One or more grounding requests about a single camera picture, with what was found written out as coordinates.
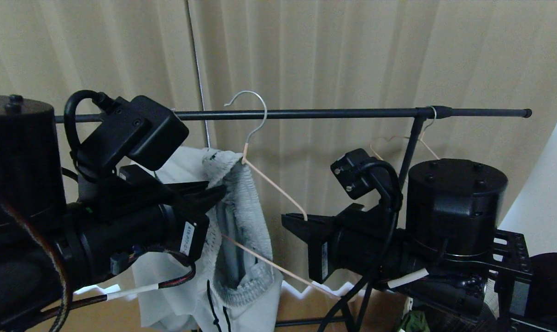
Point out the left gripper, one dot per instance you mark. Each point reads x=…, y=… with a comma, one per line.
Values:
x=121, y=235

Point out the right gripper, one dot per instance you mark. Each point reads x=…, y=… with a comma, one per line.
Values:
x=356, y=249

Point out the pale grey shorts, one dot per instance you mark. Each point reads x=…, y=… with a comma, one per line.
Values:
x=250, y=216

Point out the pink clothes hanger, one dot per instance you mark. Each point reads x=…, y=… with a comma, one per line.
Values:
x=432, y=124
x=278, y=189

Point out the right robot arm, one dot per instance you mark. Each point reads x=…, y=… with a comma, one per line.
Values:
x=453, y=207

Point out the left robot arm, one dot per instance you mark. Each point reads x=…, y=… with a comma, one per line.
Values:
x=20, y=152

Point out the black clothes rack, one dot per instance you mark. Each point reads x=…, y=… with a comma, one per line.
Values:
x=329, y=113

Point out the green garment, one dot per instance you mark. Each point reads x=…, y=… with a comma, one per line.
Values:
x=414, y=323

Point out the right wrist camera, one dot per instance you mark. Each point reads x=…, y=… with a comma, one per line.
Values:
x=352, y=173

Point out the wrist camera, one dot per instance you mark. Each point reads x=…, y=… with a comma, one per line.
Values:
x=352, y=173
x=149, y=129

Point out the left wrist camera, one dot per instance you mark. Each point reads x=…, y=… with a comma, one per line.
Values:
x=149, y=129

